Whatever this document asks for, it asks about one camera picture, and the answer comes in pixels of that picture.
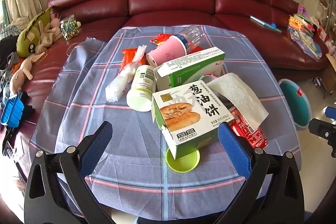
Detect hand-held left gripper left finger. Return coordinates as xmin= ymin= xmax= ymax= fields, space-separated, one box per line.
xmin=24 ymin=121 xmax=114 ymax=224

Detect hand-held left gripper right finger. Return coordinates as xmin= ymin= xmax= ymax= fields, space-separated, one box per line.
xmin=217 ymin=122 xmax=309 ymax=224

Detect teal trash bin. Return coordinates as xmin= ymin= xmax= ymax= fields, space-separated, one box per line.
xmin=278 ymin=79 xmax=312 ymax=130

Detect white pancake picture box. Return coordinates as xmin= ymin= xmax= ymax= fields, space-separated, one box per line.
xmin=152 ymin=79 xmax=231 ymax=160

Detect silver tin can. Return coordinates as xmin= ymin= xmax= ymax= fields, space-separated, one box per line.
xmin=198 ymin=73 xmax=219 ymax=85

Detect green white medicine box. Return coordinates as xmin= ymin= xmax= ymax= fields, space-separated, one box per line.
xmin=154 ymin=47 xmax=226 ymax=89

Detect pink paper cup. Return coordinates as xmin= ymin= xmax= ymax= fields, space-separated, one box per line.
xmin=146 ymin=35 xmax=187 ymax=67

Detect clear plastic bottle blue label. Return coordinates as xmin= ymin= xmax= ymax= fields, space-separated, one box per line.
xmin=172 ymin=25 xmax=205 ymax=55

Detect red snack packet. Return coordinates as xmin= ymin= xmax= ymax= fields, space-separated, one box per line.
xmin=228 ymin=106 xmax=268 ymax=148

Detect plaid grey tablecloth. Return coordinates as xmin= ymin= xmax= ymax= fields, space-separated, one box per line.
xmin=28 ymin=25 xmax=301 ymax=223

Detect wooden cabinet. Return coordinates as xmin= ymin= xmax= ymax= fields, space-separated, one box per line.
xmin=322 ymin=53 xmax=336 ymax=98

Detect green plastic lid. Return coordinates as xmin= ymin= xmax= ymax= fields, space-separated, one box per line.
xmin=165 ymin=148 xmax=200 ymax=172

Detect white paper towel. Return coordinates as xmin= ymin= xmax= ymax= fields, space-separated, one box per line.
xmin=206 ymin=72 xmax=269 ymax=130

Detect white plastic wrapper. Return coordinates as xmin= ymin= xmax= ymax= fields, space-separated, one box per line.
xmin=105 ymin=45 xmax=146 ymax=102

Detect white bottle green label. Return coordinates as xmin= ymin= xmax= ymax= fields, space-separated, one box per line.
xmin=126 ymin=65 xmax=157 ymax=111

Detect stack of colourful papers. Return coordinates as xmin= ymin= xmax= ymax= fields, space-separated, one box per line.
xmin=287 ymin=5 xmax=330 ymax=59

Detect blue plastic basket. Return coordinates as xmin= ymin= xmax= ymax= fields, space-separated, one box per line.
xmin=0 ymin=97 xmax=25 ymax=128

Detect orange snack packet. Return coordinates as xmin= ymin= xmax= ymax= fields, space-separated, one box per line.
xmin=121 ymin=48 xmax=146 ymax=72

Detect beige rabbit plush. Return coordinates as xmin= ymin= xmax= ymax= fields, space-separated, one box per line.
xmin=10 ymin=53 xmax=46 ymax=96
xmin=37 ymin=17 xmax=63 ymax=55

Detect teal book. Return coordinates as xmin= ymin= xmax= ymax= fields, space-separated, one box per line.
xmin=250 ymin=15 xmax=282 ymax=33

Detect bag of colourful candies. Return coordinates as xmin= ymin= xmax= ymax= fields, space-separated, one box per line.
xmin=60 ymin=17 xmax=82 ymax=41

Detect red patterned wrapper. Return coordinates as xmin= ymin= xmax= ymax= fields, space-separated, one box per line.
xmin=150 ymin=33 xmax=171 ymax=46

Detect green plush toy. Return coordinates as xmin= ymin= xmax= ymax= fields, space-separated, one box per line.
xmin=16 ymin=6 xmax=53 ymax=58

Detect pile of clothes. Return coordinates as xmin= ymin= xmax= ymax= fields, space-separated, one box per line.
xmin=0 ymin=26 xmax=21 ymax=88

